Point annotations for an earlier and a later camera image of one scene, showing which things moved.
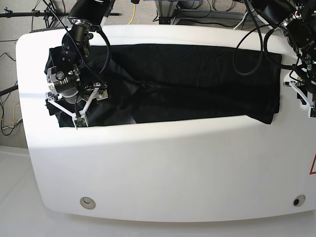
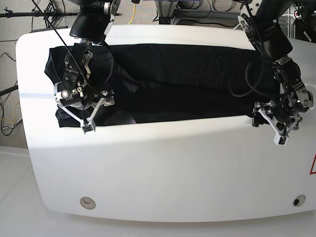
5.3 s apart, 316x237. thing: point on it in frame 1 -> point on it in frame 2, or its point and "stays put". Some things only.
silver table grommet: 88,203 stays put
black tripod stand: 50,14 stays put
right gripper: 309,65 -> 288,107
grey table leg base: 166,9 stays put
